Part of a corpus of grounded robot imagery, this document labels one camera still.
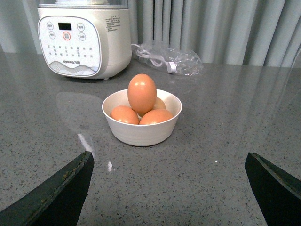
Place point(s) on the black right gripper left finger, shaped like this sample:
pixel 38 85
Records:
pixel 58 201

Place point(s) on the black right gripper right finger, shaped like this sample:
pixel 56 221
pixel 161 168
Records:
pixel 277 192

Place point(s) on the brown egg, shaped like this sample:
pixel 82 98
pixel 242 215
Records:
pixel 156 116
pixel 142 93
pixel 124 114

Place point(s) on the pale egg at back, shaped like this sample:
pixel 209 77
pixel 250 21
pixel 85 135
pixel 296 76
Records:
pixel 159 104

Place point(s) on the white round bowl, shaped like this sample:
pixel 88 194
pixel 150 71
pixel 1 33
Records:
pixel 141 135

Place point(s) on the clear plastic bag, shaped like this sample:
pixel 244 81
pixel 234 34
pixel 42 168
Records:
pixel 162 57

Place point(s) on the white Joyoung blender appliance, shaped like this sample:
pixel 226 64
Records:
pixel 88 39

